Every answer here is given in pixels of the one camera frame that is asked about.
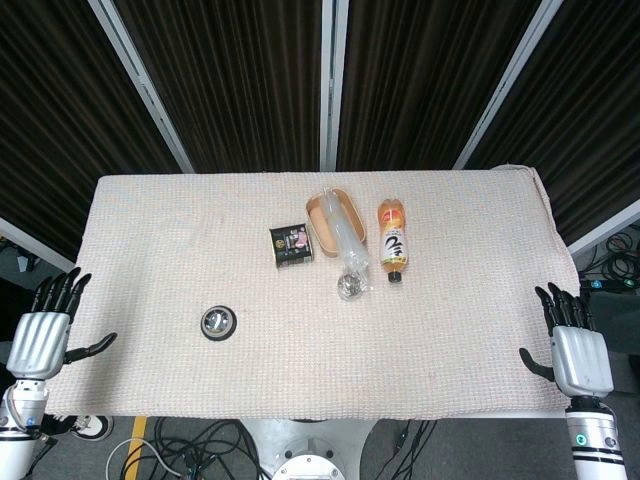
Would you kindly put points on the black snack packet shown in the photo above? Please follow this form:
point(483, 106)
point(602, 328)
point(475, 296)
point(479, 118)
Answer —
point(291, 244)

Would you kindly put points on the oval wooden box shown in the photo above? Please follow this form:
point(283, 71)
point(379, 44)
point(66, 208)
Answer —
point(330, 220)

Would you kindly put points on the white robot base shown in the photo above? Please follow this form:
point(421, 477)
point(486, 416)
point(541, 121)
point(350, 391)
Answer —
point(307, 452)

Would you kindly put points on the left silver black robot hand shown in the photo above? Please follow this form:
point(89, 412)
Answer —
point(38, 339)

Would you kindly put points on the clear plastic bottle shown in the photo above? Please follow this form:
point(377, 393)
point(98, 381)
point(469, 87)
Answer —
point(348, 250)

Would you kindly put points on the beige woven tablecloth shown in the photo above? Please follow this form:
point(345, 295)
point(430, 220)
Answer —
point(320, 310)

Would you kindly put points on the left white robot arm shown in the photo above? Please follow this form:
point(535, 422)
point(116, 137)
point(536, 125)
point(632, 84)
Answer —
point(17, 425)

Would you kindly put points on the orange drink plastic bottle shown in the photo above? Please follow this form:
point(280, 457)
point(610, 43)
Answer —
point(392, 237)

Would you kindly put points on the black acoustic partition panel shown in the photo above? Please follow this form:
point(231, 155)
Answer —
point(225, 85)
point(65, 115)
point(430, 82)
point(575, 110)

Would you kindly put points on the white sneaker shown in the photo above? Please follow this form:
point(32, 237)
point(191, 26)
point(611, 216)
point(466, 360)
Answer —
point(92, 426)

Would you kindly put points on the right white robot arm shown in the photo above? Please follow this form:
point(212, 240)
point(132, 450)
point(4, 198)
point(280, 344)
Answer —
point(595, 440)

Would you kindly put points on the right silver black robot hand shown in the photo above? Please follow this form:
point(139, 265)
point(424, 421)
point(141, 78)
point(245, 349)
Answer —
point(582, 356)

